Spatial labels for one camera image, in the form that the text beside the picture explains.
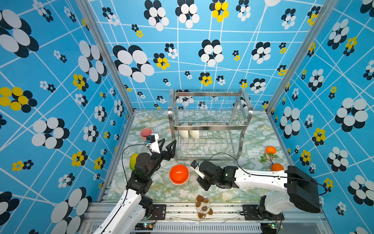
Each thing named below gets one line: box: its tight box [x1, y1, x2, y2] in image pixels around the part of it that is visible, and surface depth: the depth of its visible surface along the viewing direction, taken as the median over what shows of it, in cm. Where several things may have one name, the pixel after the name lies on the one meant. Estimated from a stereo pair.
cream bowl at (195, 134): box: [190, 130, 200, 139], surface depth 94 cm
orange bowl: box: [168, 164, 190, 186], surface depth 84 cm
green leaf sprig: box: [260, 152, 280, 165], surface depth 93 cm
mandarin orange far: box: [265, 145, 277, 155], surface depth 95 cm
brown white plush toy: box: [195, 195, 214, 219], surface depth 74 cm
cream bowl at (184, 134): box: [179, 130, 189, 139], surface depth 95 cm
